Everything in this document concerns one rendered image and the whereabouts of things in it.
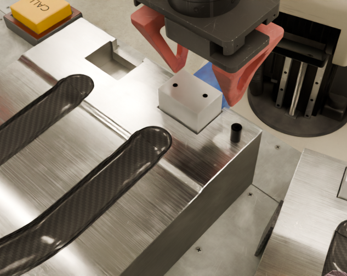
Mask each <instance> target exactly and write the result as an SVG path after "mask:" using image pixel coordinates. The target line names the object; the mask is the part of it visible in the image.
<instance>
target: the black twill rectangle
mask: <svg viewBox="0 0 347 276"><path fill-rule="evenodd" d="M283 203H284V201H283V200H281V201H280V203H279V205H278V206H277V208H276V210H275V212H274V214H273V215H272V217H271V219H270V221H269V223H268V224H267V226H266V228H265V229H264V231H263V234H262V236H261V239H260V242H259V244H258V247H257V249H256V252H255V254H254V255H255V256H256V257H257V256H258V254H259V253H260V251H261V249H262V247H263V246H264V244H265V242H266V241H267V239H268V237H269V235H270V234H271V232H272V230H273V229H274V227H275V224H276V221H277V219H278V216H279V214H280V211H281V208H282V206H283Z"/></svg>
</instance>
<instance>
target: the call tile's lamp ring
mask: <svg viewBox="0 0 347 276"><path fill-rule="evenodd" d="M70 7H71V11H72V12H74V13H73V14H71V15H70V16H68V17H66V18H65V19H63V20H61V21H60V22H58V23H57V24H55V25H53V26H52V27H50V28H49V29H47V30H45V31H44V32H42V33H40V34H39V35H38V34H36V33H35V32H33V31H32V30H30V29H29V28H28V27H26V26H25V25H23V24H22V23H20V22H19V21H17V20H16V19H14V18H13V17H11V15H12V12H9V13H8V14H6V15H4V17H5V18H6V19H8V20H9V21H11V22H12V23H14V24H15V25H17V26H18V27H19V28H21V29H22V30H24V31H25V32H27V33H28V34H29V35H31V36H32V37H33V38H35V39H36V40H38V39H40V38H42V37H43V36H45V35H47V34H48V33H49V32H52V31H53V30H54V29H56V28H58V27H59V26H61V25H63V24H64V23H66V22H68V21H69V20H71V19H72V18H74V17H75V16H77V15H79V14H80V13H81V12H80V11H78V10H77V9H75V8H74V7H72V6H70Z"/></svg>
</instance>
